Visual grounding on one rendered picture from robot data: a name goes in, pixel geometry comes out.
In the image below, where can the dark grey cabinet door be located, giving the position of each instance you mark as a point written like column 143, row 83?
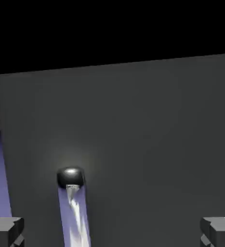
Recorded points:
column 133, row 125

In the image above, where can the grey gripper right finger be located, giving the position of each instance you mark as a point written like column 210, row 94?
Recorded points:
column 220, row 231

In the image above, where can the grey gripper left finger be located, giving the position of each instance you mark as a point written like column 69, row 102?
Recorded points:
column 4, row 231

